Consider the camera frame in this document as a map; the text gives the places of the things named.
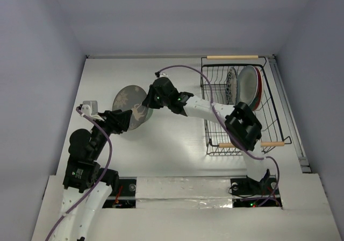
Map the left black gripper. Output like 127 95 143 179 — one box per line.
91 108 132 159

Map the green floral plate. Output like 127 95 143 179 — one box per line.
145 108 154 121

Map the grey reindeer plate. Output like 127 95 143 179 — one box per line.
112 85 148 130

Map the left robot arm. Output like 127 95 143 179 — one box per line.
46 105 132 240

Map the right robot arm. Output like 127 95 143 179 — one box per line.
142 77 270 194

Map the blue patterned plate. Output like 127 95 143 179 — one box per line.
225 67 239 105

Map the red plate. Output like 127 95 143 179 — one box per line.
252 67 264 111

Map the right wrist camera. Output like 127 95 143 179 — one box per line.
158 72 168 77

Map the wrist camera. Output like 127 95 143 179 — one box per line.
158 72 168 77
80 101 98 117

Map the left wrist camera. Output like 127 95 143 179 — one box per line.
80 101 98 117

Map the black wire dish rack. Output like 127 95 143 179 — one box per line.
200 57 292 156

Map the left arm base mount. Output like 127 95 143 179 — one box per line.
103 178 137 209

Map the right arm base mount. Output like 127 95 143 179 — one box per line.
228 176 282 208

